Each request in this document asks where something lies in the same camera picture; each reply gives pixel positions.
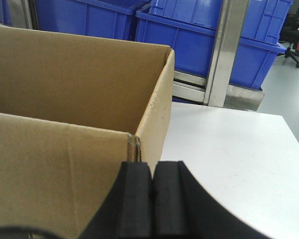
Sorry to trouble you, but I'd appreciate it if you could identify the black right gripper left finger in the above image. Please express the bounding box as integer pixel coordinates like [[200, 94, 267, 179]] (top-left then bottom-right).
[[79, 162, 152, 239]]

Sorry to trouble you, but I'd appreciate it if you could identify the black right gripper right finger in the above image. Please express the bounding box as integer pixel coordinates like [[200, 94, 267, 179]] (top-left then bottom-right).
[[153, 161, 266, 239]]

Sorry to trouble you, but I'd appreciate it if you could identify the brown cardboard box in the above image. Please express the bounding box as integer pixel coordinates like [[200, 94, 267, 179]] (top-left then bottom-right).
[[0, 26, 175, 239]]

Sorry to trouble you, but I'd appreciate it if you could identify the blue plastic crate right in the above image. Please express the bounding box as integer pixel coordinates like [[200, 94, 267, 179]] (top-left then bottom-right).
[[135, 9, 286, 90]]

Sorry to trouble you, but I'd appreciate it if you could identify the blue plastic crate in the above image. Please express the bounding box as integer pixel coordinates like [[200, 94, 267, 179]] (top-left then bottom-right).
[[0, 0, 150, 41], [135, 9, 286, 90], [149, 0, 294, 45]]

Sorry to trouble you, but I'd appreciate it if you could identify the blue plastic crate left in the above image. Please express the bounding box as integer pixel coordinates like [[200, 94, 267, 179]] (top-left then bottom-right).
[[0, 0, 150, 41]]

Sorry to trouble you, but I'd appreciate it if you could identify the black office chair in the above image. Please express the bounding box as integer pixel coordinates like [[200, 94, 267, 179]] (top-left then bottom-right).
[[278, 0, 299, 68]]

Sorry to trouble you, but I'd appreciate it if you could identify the blue plastic crate upper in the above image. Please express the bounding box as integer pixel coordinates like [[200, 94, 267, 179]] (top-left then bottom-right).
[[149, 0, 294, 45]]

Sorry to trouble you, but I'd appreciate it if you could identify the metal shelf upright post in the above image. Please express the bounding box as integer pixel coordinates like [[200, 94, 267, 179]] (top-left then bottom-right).
[[203, 0, 249, 108]]

